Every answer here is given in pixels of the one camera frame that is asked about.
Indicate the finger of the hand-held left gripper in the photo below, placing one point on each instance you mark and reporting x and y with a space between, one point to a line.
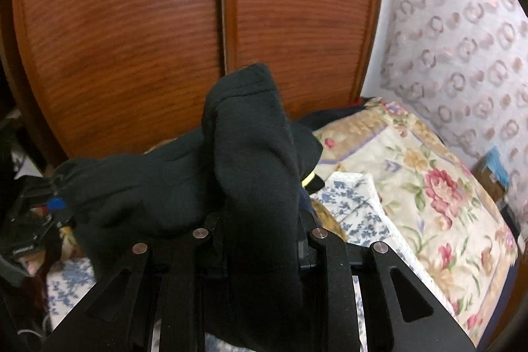
55 205
41 187

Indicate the cream floral blanket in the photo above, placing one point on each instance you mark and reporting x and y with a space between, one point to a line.
433 191

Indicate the wooden slatted wardrobe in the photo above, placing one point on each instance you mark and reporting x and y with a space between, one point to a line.
123 26

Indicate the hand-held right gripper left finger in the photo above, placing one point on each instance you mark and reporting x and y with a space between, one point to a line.
206 247

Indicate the brown cloth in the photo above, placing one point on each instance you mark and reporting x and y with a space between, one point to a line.
326 218

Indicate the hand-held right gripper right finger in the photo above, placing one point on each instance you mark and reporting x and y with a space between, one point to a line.
307 253

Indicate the black garment with yellow stripe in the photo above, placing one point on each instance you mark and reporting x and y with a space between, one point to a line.
307 154

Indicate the navy bed sheet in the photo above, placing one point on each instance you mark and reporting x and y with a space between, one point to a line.
501 310

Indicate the black printed t-shirt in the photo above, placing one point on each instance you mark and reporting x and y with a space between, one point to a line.
255 170

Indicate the dark fleece garment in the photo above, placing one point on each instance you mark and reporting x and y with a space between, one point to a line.
255 170

